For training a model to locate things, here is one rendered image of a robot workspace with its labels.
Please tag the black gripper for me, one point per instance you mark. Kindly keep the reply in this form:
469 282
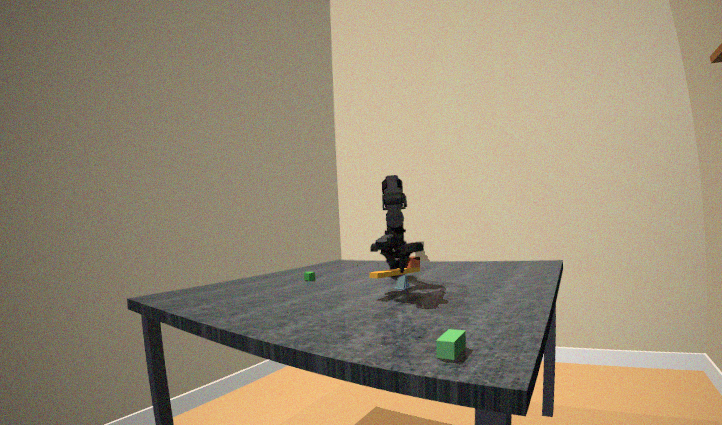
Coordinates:
406 249

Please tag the orange bar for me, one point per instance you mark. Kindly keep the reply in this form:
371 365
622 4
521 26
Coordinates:
412 266

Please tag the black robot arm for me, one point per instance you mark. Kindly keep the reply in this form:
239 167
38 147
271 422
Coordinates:
393 198

